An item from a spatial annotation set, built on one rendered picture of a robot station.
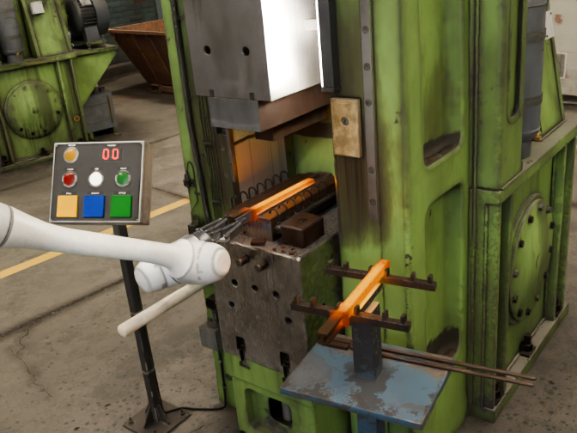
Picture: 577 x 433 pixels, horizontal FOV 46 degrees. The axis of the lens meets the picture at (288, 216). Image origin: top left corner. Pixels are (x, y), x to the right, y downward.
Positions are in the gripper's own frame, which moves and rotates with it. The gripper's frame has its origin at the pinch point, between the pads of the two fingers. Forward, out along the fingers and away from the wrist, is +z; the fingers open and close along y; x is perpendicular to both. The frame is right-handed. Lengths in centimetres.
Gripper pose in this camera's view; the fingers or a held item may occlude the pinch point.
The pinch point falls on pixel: (240, 218)
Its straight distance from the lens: 211.7
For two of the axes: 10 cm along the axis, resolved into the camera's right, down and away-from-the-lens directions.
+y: 8.0, 1.7, -5.8
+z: 5.9, -4.1, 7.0
